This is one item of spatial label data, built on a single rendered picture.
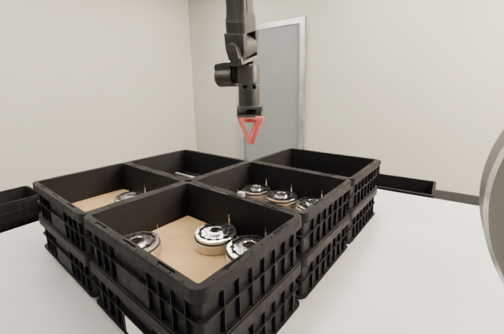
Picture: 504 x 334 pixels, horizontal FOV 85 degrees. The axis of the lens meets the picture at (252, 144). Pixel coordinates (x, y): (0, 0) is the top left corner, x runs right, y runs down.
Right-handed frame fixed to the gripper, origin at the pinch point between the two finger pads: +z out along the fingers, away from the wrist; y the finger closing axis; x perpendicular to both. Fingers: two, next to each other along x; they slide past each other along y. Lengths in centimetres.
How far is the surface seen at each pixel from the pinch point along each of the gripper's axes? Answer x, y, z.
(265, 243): 0.0, 30.4, 13.7
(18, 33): -220, -247, -78
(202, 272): -12.4, 23.2, 23.6
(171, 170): -33, -49, 21
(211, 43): -30, -400, -91
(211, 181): -12.2, -12.3, 15.5
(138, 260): -21.9, 31.1, 14.8
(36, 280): -60, 3, 36
